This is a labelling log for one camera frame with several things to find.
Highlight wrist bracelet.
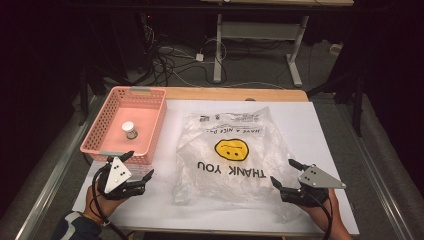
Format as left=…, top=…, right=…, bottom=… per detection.
left=79, top=212, right=112, bottom=228

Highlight white power strip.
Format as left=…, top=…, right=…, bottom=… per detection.
left=329, top=42, right=345, bottom=57

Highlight metal floor rail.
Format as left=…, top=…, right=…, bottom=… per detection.
left=14, top=95, right=105, bottom=240
left=334, top=99, right=416, bottom=240

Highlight clear plastic bag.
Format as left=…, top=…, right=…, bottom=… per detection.
left=172, top=106, right=302, bottom=225

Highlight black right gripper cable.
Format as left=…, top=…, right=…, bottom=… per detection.
left=308, top=191, right=335, bottom=240

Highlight black metal stand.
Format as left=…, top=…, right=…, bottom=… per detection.
left=77, top=63, right=111, bottom=127
left=306, top=63, right=366, bottom=138

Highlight pink plastic basket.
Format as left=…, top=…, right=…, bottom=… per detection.
left=79, top=85, right=168, bottom=166

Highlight white metal desk frame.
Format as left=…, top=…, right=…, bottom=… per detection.
left=212, top=13, right=310, bottom=88

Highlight small jar with white lid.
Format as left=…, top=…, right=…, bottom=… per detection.
left=121, top=120, right=139, bottom=141

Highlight person's right hand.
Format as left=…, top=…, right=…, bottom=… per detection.
left=299, top=189, right=343, bottom=232

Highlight person's left hand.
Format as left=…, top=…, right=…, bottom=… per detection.
left=82, top=184, right=130, bottom=223

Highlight tangle of floor cables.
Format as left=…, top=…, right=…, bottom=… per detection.
left=143, top=26, right=231, bottom=88

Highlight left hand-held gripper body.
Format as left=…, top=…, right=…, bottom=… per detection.
left=96, top=155, right=148, bottom=201

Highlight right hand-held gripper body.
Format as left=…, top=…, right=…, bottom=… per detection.
left=280, top=164, right=347, bottom=207

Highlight white sheet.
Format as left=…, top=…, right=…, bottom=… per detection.
left=71, top=99, right=361, bottom=236

